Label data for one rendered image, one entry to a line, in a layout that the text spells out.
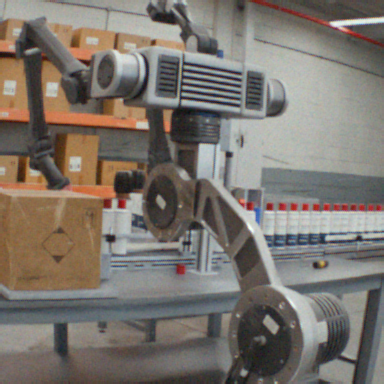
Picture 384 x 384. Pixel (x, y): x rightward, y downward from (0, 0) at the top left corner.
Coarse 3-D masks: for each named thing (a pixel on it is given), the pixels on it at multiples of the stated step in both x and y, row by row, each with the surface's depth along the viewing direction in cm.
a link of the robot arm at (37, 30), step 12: (24, 24) 186; (36, 24) 185; (24, 36) 188; (36, 36) 184; (48, 36) 182; (24, 48) 191; (48, 48) 180; (60, 48) 178; (60, 60) 176; (72, 60) 175; (60, 72) 178; (72, 72) 172; (60, 84) 173; (72, 84) 167; (72, 96) 169
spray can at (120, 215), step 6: (120, 204) 233; (120, 210) 232; (126, 210) 234; (114, 216) 233; (120, 216) 232; (126, 216) 233; (114, 222) 233; (120, 222) 232; (126, 222) 233; (114, 228) 233; (120, 228) 232; (126, 228) 234; (120, 240) 232; (126, 240) 234; (114, 246) 233; (120, 246) 232; (126, 246) 235; (114, 252) 233; (120, 252) 233
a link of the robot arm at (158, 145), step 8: (152, 112) 234; (160, 112) 235; (152, 120) 237; (160, 120) 237; (152, 128) 239; (160, 128) 239; (152, 136) 242; (160, 136) 241; (152, 144) 243; (160, 144) 243; (152, 152) 245; (160, 152) 246; (168, 152) 248; (160, 160) 246
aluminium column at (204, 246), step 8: (216, 152) 236; (216, 160) 237; (216, 168) 237; (216, 176) 237; (200, 232) 239; (208, 232) 238; (200, 240) 239; (208, 240) 238; (200, 248) 238; (208, 248) 239; (200, 256) 237; (208, 256) 238; (200, 264) 237; (208, 264) 239; (200, 272) 237
